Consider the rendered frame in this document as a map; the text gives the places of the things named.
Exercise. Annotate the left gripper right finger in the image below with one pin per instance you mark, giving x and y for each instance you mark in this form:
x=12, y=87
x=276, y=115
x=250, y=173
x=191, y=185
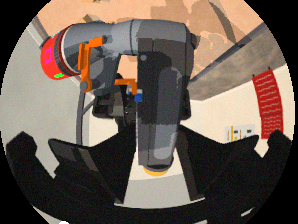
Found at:
x=203, y=159

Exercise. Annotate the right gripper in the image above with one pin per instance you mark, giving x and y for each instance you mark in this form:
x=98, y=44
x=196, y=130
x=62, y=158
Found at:
x=108, y=106

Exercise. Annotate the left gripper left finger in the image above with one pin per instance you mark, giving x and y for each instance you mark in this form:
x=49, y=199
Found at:
x=111, y=160

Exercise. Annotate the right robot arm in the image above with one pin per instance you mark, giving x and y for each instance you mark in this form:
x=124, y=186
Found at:
x=123, y=122

